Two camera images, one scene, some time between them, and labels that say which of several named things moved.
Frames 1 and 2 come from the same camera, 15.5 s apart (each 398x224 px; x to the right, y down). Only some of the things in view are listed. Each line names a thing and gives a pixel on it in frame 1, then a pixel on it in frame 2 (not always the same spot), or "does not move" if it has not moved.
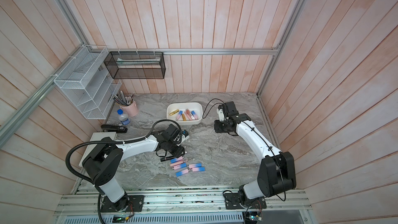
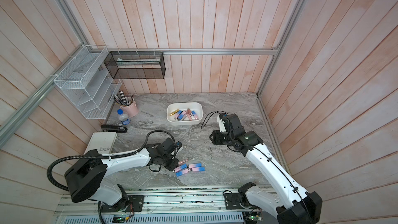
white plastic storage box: (185, 113) does not move
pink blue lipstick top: (179, 115) does not move
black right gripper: (217, 127) → (216, 140)
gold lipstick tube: (174, 112) does not move
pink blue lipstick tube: (194, 114) does not move
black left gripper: (179, 152) → (173, 165)
